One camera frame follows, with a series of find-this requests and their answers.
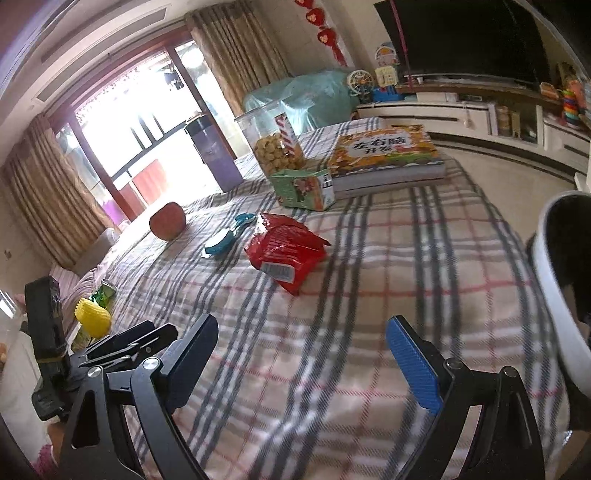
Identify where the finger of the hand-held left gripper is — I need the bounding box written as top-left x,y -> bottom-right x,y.
85,322 -> 156,358
99,324 -> 179,370

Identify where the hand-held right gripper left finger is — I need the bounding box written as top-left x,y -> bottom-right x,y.
54,314 -> 219,480

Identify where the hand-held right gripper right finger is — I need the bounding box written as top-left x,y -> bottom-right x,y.
385,315 -> 546,480

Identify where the red snack bag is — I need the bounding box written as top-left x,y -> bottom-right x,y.
244,212 -> 331,296

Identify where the white trash bin black liner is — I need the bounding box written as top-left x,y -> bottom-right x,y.
526,189 -> 591,407

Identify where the green drink can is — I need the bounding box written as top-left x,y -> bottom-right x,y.
90,279 -> 116,308

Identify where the plaid tablecloth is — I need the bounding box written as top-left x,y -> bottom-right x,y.
60,116 -> 573,480

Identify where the red apple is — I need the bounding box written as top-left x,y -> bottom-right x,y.
148,201 -> 188,241

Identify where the teal and white scoop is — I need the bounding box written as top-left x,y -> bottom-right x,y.
204,213 -> 254,257

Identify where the beige patterned curtain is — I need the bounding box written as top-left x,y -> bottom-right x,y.
2,115 -> 109,268
185,0 -> 291,112

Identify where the purple thermos bottle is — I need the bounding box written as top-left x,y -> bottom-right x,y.
185,115 -> 243,193

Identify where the green carton box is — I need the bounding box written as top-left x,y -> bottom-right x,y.
269,168 -> 337,212

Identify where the sliding glass balcony door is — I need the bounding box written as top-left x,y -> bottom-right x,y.
46,37 -> 241,232

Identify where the colourful children's book set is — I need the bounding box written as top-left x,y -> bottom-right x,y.
327,124 -> 448,199

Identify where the clear cookie jar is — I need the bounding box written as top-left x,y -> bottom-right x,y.
235,99 -> 306,178

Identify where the white television cabinet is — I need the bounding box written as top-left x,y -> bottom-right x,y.
355,80 -> 591,178

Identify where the teal plastic cover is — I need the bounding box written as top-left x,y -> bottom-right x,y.
243,68 -> 365,134

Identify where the ferris wheel toy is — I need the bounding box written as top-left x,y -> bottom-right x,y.
346,69 -> 375,102

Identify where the colourful stacking rings toy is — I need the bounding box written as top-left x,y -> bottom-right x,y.
561,88 -> 585,125

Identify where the black flat television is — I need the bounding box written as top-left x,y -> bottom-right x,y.
373,0 -> 552,88

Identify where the red heart hanging decoration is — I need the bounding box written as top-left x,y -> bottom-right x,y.
295,0 -> 347,65

